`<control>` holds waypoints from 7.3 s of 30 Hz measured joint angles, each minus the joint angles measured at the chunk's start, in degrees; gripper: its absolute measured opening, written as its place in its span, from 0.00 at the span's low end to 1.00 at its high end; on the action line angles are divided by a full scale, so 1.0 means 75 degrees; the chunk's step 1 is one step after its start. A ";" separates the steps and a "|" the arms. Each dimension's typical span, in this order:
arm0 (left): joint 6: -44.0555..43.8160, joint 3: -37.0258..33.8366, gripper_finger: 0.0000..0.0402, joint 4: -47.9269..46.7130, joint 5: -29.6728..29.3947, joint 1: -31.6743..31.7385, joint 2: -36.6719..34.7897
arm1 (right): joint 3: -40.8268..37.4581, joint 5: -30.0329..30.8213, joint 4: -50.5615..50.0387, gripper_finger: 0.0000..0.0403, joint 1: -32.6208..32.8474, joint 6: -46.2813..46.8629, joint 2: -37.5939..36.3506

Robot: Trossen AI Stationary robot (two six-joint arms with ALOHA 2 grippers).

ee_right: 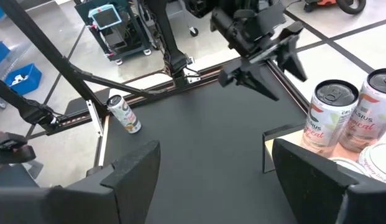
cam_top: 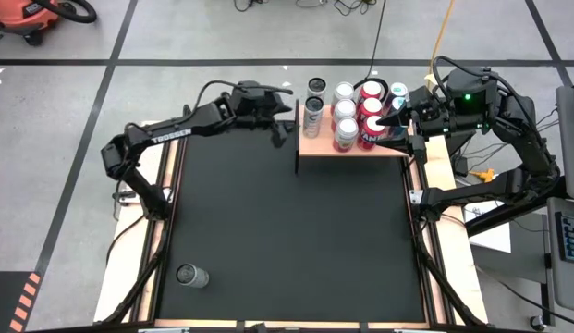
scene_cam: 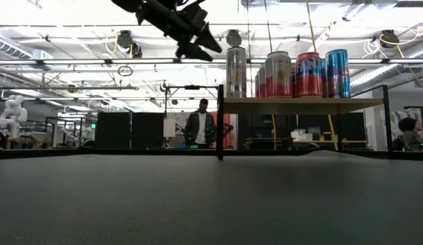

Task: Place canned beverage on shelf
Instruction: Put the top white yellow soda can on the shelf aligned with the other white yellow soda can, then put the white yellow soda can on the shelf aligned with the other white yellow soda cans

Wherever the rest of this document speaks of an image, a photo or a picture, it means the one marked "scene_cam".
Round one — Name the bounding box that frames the white patterned fabric panel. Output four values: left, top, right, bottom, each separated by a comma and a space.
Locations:
165, 112, 198, 137

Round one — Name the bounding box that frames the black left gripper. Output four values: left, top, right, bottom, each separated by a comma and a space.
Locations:
136, 0, 223, 63

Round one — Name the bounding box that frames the white cardboard box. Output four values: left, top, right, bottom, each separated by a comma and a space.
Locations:
290, 129, 314, 142

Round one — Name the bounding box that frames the neighbour station black frame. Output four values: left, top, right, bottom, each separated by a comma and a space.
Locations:
162, 80, 219, 106

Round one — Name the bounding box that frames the black ceiling cord reel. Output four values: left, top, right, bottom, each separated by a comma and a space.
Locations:
115, 29, 143, 59
373, 29, 401, 48

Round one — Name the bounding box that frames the black shelf side support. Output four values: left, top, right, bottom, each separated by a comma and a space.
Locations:
216, 84, 225, 161

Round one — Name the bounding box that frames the thin yellow hanging cord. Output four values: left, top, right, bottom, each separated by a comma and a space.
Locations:
271, 114, 278, 151

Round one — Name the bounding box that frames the black partition panel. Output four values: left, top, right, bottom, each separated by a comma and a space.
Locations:
131, 111, 165, 150
96, 111, 132, 150

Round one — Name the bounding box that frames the black round ceiling fixture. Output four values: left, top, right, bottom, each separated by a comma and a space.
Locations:
225, 29, 242, 48

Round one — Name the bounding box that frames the white blue patterned panel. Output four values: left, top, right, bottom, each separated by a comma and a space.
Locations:
388, 108, 423, 153

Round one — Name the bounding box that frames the person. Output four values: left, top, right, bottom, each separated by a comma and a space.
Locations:
183, 98, 218, 150
392, 117, 423, 152

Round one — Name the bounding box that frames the white Celsius can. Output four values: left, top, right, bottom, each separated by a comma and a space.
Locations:
225, 46, 248, 99

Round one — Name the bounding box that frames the red orange fabric panel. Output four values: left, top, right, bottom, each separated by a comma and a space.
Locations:
216, 114, 233, 150

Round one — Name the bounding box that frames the black shelf corner post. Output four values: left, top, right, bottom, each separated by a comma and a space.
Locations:
382, 83, 393, 159

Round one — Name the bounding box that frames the small white board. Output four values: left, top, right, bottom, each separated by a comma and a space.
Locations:
163, 118, 176, 138

